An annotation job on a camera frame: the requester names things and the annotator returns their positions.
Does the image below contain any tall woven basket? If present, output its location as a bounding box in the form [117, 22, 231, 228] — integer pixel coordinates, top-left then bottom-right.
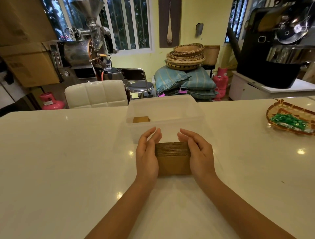
[203, 45, 221, 66]

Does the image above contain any woven bamboo tray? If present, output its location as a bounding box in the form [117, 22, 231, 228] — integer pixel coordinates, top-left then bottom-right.
[265, 99, 315, 136]

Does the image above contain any person's right forearm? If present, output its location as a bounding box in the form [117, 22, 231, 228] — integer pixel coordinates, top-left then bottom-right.
[196, 173, 297, 239]

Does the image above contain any steel coffee roaster machine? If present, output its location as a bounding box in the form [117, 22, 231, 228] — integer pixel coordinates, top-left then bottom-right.
[46, 0, 119, 83]

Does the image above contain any white side table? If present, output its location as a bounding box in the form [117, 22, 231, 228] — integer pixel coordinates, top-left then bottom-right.
[229, 71, 315, 101]

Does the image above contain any white padded chair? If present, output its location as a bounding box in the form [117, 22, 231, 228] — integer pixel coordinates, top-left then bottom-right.
[64, 80, 129, 109]

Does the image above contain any black chrome stool chair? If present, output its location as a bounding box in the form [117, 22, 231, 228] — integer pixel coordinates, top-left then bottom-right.
[121, 68, 155, 99]

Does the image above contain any brown wall hanging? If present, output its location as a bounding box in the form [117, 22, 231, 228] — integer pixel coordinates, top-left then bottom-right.
[158, 0, 183, 49]

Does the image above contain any pile of green wrapped candies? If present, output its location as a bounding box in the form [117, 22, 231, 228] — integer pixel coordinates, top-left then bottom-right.
[270, 113, 315, 133]

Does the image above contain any large barred window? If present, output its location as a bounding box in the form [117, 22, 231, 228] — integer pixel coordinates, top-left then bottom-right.
[41, 0, 153, 52]

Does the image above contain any person's right hand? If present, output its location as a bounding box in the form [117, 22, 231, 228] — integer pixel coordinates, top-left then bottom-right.
[177, 128, 217, 184]

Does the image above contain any black coffee roaster machine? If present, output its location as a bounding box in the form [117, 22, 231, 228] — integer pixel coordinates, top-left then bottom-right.
[236, 0, 315, 89]

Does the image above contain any blue striped sack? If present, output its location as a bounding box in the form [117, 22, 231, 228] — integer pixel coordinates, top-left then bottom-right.
[182, 66, 217, 90]
[188, 89, 219, 100]
[154, 65, 191, 94]

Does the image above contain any black exhaust pipe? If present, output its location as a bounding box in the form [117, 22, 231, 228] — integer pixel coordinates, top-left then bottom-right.
[226, 24, 242, 62]

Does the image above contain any stack of flat woven baskets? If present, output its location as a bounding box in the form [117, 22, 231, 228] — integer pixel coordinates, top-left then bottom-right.
[165, 43, 206, 71]

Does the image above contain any narrow barred window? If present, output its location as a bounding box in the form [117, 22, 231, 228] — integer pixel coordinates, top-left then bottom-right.
[225, 0, 249, 44]

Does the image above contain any clear plastic storage box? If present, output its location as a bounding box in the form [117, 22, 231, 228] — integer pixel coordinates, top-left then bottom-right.
[126, 95, 205, 145]

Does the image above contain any person's left hand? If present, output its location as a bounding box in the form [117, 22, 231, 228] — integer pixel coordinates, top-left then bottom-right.
[135, 127, 163, 183]

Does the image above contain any stack of brown paper sleeves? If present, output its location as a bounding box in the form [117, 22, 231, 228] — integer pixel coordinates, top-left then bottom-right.
[155, 142, 192, 177]

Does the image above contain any large cardboard box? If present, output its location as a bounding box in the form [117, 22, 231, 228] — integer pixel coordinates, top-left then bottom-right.
[0, 0, 61, 88]

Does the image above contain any pink gas cylinder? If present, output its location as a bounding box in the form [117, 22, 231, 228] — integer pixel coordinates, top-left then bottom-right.
[212, 67, 229, 101]
[39, 92, 66, 110]

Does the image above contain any person's left forearm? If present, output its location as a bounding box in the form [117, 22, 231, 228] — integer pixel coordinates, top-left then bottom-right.
[84, 176, 158, 239]

